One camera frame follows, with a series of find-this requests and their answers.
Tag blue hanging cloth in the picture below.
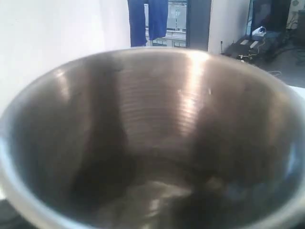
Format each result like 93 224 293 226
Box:
127 0 169 47

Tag black equipment with cables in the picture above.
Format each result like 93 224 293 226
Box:
222 0 305 63

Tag stainless steel cup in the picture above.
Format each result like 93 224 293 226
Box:
0 47 305 229

